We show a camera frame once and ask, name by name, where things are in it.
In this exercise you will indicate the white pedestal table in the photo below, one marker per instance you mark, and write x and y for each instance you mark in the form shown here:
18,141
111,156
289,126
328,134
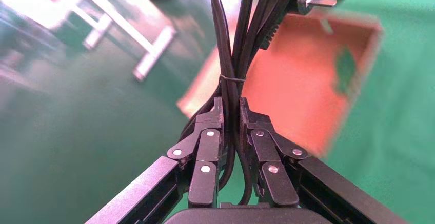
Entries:
149,59

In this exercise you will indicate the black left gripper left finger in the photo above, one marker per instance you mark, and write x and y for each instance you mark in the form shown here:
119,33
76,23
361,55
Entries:
207,147

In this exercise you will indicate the green tablecloth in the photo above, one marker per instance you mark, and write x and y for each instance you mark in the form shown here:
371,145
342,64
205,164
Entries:
401,113

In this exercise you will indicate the open pink cardboard box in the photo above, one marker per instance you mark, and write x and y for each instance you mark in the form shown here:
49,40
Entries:
299,90

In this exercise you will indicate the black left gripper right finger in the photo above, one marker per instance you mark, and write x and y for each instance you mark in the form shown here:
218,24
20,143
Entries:
263,147

